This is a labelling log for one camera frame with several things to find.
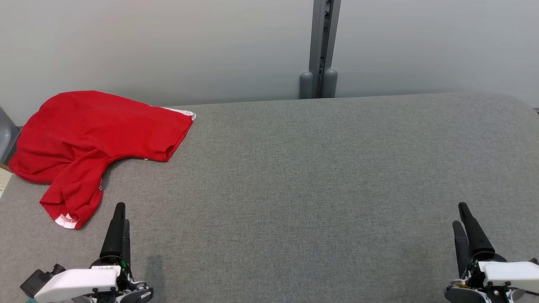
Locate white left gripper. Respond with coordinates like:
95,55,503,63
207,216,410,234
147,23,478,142
34,202,154,303

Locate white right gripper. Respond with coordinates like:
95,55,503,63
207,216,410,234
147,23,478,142
445,202,539,303

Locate grey cylindrical post foot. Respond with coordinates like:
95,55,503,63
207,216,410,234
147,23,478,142
323,68,339,98
299,71,315,100

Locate beige woven basket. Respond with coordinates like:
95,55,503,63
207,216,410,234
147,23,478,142
0,163,13,199

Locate grey vertical partition post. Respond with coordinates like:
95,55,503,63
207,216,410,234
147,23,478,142
309,0,342,99

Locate red shorts with white stripe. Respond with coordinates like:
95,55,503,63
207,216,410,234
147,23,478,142
8,90,194,230

